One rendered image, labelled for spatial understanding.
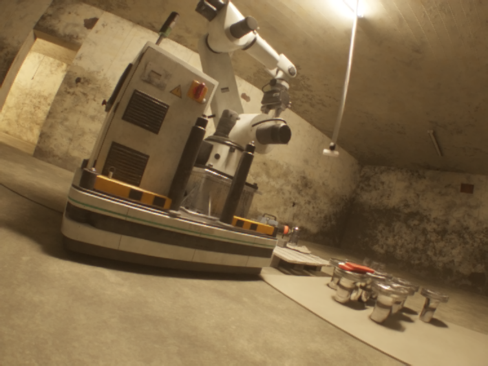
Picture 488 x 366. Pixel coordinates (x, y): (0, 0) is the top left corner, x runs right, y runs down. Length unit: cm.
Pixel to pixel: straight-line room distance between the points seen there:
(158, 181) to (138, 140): 23
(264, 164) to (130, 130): 433
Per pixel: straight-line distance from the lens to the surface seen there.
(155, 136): 118
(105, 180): 105
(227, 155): 158
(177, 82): 125
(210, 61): 192
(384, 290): 154
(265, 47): 207
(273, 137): 156
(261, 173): 521
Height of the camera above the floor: 49
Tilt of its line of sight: 5 degrees up
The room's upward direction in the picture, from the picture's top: 19 degrees clockwise
